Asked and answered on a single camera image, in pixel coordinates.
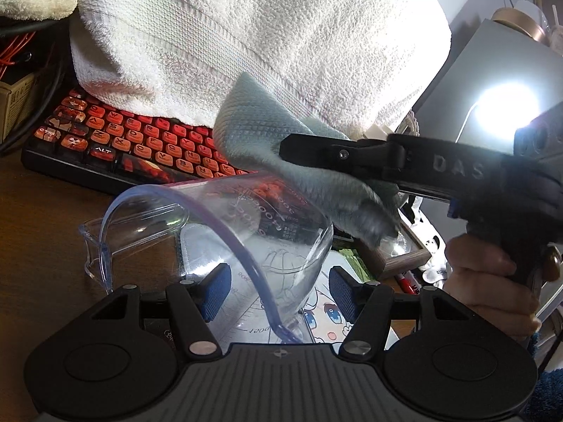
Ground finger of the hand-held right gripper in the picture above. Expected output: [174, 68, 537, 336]
[279, 132, 405, 181]

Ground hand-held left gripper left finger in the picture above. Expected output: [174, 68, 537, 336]
[90, 263, 232, 359]

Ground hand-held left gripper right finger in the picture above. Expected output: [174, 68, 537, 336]
[329, 267, 467, 356]

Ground clear plastic measuring cup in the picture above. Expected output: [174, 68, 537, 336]
[78, 172, 335, 344]

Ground light blue cleaning cloth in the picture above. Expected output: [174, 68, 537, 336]
[213, 72, 403, 247]

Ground person's right hand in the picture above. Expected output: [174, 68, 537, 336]
[443, 232, 543, 344]

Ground cartoon printed mouse pad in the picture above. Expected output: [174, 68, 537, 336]
[176, 224, 397, 357]

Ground green packet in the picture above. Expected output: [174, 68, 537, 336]
[332, 235, 374, 282]

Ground red marker pen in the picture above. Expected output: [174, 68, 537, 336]
[393, 273, 420, 295]

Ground bright desk lamp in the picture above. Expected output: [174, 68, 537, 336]
[473, 81, 544, 130]

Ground white plush dog toy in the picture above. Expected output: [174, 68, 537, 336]
[411, 202, 449, 284]

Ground grey flat panel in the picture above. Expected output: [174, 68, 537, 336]
[416, 18, 552, 150]

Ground white terry towel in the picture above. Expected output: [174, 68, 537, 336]
[59, 0, 454, 139]

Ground copper lidded jar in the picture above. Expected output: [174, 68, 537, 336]
[490, 0, 550, 47]

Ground red and black keyboard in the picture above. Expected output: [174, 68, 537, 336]
[21, 88, 309, 198]

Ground brown cardboard box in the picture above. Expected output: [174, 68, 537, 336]
[0, 72, 38, 143]

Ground white cable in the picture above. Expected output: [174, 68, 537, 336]
[455, 101, 482, 143]

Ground wooden shadow box frame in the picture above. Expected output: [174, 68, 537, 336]
[352, 222, 432, 280]

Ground bundle of red wires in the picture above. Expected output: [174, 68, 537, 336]
[0, 31, 38, 77]

